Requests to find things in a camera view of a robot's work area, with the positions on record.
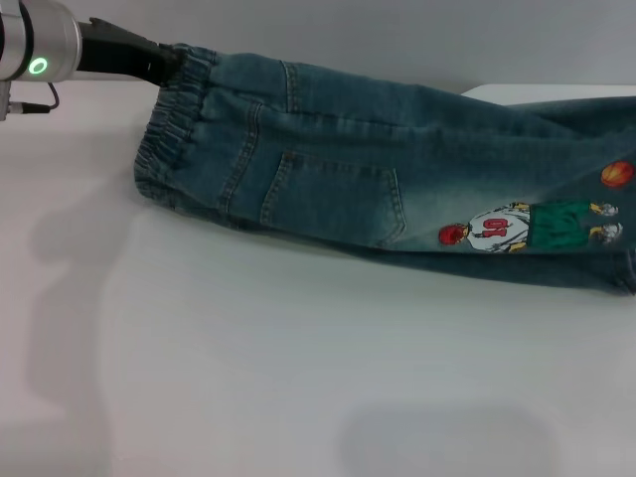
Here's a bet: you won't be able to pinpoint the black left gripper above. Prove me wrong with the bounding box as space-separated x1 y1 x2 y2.
74 17 189 91

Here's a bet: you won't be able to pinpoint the blue denim shorts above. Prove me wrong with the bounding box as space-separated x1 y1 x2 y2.
129 43 636 299

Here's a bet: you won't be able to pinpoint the black cable with silver plug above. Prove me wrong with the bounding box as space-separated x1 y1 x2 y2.
0 81 61 120

